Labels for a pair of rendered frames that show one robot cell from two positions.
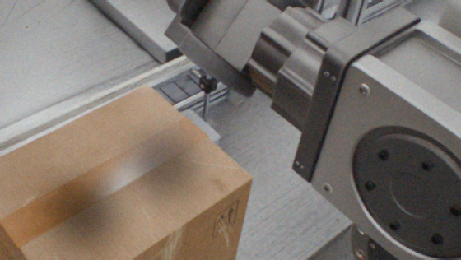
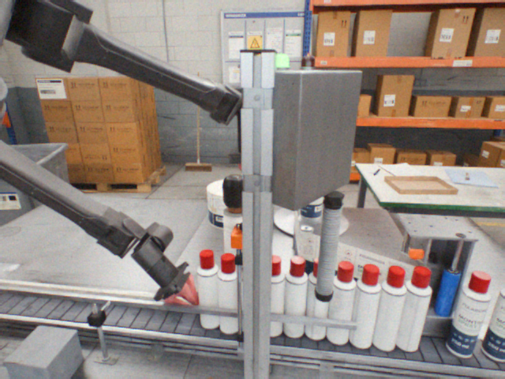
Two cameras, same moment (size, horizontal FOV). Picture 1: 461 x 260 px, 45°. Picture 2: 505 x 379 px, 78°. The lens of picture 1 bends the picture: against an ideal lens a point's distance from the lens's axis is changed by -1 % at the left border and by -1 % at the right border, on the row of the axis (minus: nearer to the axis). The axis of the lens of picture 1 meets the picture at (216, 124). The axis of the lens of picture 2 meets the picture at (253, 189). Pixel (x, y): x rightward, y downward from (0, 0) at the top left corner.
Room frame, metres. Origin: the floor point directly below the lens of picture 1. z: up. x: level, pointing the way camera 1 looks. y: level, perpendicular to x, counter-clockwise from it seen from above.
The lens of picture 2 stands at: (0.82, -0.62, 1.48)
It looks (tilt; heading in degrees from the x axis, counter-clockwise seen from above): 21 degrees down; 53
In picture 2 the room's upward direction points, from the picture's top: straight up
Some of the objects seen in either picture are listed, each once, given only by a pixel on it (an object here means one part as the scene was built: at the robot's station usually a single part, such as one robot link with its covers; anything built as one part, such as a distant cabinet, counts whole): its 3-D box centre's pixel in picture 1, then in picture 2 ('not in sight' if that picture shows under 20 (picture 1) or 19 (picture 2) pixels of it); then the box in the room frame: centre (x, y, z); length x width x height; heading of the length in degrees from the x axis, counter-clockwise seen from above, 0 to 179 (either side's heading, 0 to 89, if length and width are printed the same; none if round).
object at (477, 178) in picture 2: not in sight; (469, 177); (3.14, 0.09, 0.81); 0.32 x 0.24 x 0.01; 32
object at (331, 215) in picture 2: not in sight; (328, 249); (1.21, -0.32, 1.18); 0.04 x 0.04 x 0.21
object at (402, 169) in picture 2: not in sight; (397, 170); (2.89, 0.46, 0.81); 0.38 x 0.36 x 0.02; 137
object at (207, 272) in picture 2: not in sight; (208, 289); (1.10, -0.07, 0.98); 0.05 x 0.05 x 0.20
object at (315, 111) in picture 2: not in sight; (302, 133); (1.18, -0.27, 1.38); 0.17 x 0.10 x 0.19; 11
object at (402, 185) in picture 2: not in sight; (419, 185); (2.70, 0.21, 0.82); 0.34 x 0.24 x 0.03; 142
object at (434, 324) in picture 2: not in sight; (424, 274); (1.53, -0.37, 1.01); 0.14 x 0.13 x 0.26; 135
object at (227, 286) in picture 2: not in sight; (229, 293); (1.13, -0.11, 0.98); 0.05 x 0.05 x 0.20
